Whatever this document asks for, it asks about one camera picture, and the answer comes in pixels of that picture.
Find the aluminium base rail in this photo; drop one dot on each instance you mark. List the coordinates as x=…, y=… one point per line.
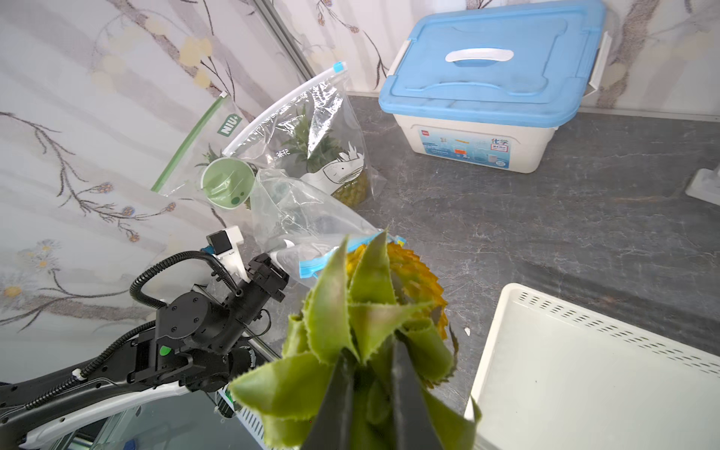
x=228, y=409

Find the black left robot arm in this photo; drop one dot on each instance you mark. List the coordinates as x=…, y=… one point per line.
x=194, y=342

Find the blue-zip clear plastic bag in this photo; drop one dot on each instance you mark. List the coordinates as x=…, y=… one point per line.
x=300, y=226

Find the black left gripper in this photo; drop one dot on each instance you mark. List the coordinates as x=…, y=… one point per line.
x=266, y=281

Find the white perforated plastic tray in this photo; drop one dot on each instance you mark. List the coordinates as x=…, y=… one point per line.
x=554, y=375

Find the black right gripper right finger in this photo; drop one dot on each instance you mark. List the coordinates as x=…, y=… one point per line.
x=412, y=422

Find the green-zip bag with pineapple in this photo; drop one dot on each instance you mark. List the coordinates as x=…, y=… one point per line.
x=199, y=170

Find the yellow toy pineapple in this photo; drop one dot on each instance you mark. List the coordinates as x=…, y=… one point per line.
x=362, y=302

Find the white-zip bag with pineapple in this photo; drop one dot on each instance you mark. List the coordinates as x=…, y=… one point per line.
x=313, y=134

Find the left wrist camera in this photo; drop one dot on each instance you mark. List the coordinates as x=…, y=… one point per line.
x=225, y=247

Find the blue-lidded white storage box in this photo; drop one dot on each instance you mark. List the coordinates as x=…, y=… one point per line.
x=491, y=86

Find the white test tube rack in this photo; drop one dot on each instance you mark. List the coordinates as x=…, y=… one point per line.
x=705, y=186

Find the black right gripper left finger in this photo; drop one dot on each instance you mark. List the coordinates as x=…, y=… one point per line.
x=332, y=426

